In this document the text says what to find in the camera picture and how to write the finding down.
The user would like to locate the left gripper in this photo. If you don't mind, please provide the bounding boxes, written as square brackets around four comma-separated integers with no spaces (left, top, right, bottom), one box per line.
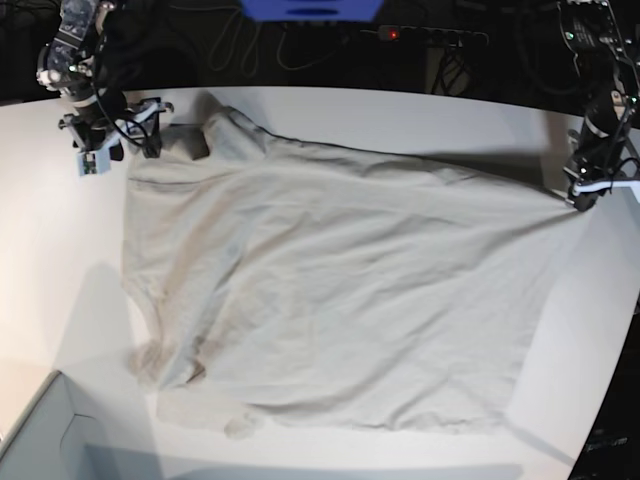
[563,123,639,212]

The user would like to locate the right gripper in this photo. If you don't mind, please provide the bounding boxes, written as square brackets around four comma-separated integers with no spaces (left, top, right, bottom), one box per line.
[58,95,174,176]

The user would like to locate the beige t-shirt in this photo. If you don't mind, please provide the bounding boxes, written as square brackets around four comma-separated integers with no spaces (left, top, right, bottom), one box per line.
[122,108,589,434]

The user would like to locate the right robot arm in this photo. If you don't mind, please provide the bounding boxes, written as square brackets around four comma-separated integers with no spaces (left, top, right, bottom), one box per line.
[36,1,174,176]

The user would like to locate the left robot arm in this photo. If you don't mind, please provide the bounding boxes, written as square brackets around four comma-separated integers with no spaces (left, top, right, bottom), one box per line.
[558,1,639,212]

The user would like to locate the blue box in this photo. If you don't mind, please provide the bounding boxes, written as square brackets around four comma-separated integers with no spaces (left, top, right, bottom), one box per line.
[240,0,384,22]

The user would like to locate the black power strip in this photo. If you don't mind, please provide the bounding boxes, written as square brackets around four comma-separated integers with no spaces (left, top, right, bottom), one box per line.
[360,25,490,48]

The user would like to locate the white cable loops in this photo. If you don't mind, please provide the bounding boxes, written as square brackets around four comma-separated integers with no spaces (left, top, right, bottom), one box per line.
[207,19,321,76]

